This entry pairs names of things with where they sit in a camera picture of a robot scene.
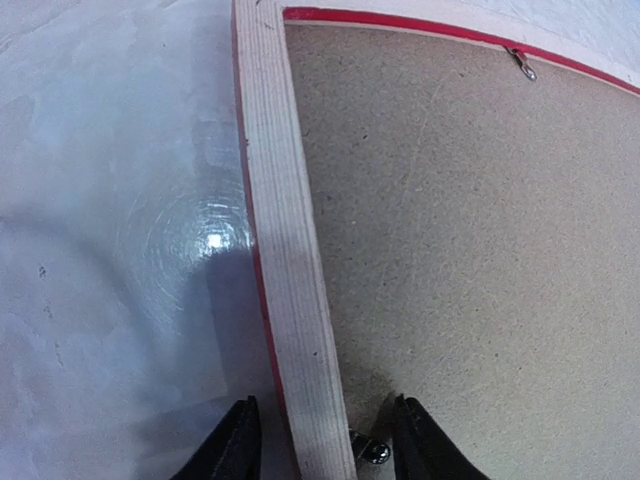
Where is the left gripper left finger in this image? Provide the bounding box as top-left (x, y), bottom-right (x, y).
top-left (171, 396), bottom-right (262, 480)

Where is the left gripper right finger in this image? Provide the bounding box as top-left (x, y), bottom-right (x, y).
top-left (392, 395), bottom-right (489, 480)

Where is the red wooden picture frame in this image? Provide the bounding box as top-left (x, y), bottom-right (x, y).
top-left (231, 1), bottom-right (639, 479)

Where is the brown backing board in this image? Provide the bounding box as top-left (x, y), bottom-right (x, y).
top-left (286, 26), bottom-right (639, 479)

